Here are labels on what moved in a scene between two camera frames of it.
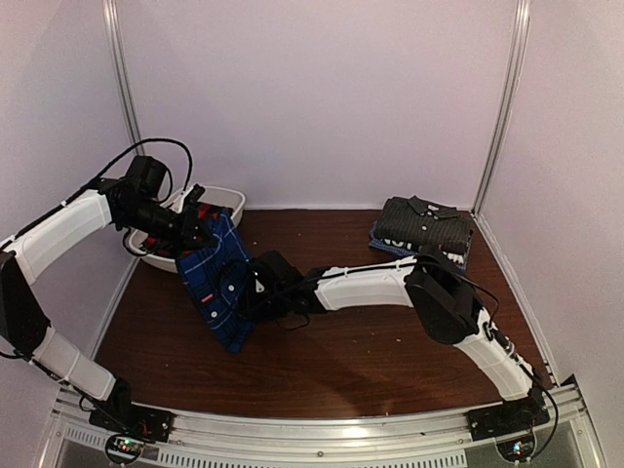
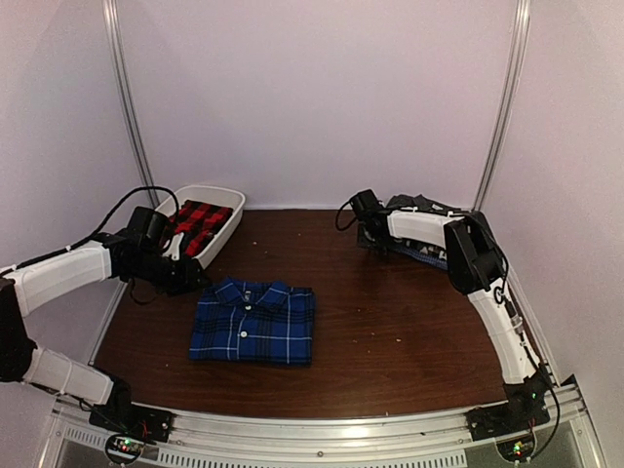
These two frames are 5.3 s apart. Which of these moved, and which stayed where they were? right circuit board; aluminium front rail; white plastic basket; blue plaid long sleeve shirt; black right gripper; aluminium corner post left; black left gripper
Moved: blue plaid long sleeve shirt; black left gripper; black right gripper
Stayed: aluminium corner post left; white plastic basket; right circuit board; aluminium front rail
